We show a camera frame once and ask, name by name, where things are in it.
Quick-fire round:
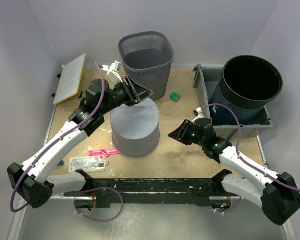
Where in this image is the white printed card package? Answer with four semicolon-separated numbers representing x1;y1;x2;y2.
69;156;109;173

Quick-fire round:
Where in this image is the dark grey mesh basket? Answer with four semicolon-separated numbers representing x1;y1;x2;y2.
118;31;175;101

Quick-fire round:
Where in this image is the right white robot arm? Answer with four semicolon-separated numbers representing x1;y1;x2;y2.
168;118;300;226

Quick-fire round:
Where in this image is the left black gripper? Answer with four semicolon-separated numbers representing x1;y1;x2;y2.
99;76;154;116

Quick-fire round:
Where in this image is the pink plastic clip tool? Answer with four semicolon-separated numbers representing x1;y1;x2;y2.
88;148;120;157

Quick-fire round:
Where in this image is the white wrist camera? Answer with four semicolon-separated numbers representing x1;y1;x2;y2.
102;60;123;85
191;107;205;123

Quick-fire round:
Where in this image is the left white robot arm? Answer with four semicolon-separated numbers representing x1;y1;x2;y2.
7;76;153;213

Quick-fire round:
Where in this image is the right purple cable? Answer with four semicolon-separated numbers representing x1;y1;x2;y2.
197;103;300;215

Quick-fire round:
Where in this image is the small blue eraser block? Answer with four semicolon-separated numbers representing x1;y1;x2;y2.
57;160;65;166

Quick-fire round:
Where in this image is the large black round bucket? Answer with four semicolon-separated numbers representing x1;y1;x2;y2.
209;55;283;126

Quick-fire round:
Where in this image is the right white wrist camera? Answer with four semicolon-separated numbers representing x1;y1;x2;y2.
191;107;205;123

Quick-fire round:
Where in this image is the light grey round bin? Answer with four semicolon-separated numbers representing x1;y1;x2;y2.
110;98;160;158

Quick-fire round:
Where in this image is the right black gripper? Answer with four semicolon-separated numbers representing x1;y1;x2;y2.
168;119;206;147

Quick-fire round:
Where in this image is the small whiteboard yellow edge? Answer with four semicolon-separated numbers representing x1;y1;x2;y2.
53;53;87;106

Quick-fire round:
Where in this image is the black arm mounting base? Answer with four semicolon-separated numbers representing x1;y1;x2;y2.
64;177;236;208

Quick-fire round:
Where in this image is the aluminium table frame rail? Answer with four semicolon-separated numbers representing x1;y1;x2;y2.
7;134;66;240

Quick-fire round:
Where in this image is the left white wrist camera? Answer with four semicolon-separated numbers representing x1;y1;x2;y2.
102;60;123;85

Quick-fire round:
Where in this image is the small green block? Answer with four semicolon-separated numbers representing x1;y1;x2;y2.
169;92;181;102

